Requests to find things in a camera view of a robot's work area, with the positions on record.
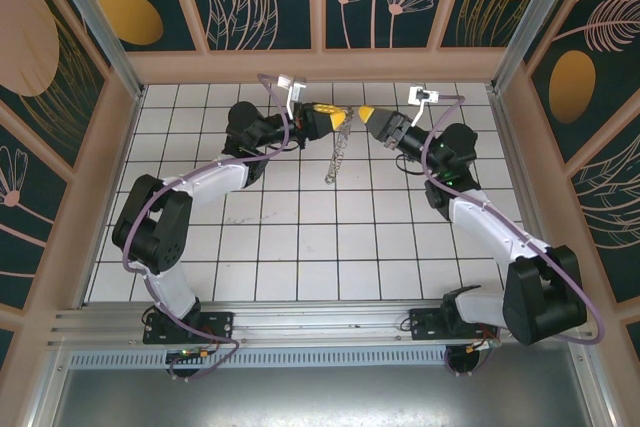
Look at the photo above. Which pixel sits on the curved numbered steel plate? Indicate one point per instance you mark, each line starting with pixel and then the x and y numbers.
pixel 337 157

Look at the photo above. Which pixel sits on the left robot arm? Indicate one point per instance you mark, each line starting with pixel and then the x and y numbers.
pixel 215 179

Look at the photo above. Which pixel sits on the grey metal sheet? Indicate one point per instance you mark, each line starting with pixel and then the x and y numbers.
pixel 320 397

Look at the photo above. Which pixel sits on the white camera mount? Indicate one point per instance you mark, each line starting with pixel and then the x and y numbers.
pixel 283 81
pixel 419 114

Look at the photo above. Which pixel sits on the aluminium corner post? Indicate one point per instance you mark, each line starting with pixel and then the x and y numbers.
pixel 107 42
pixel 532 22

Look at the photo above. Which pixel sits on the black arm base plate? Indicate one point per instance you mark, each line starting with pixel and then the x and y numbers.
pixel 220 322
pixel 425 324

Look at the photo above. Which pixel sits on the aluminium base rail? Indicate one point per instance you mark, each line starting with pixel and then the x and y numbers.
pixel 320 319

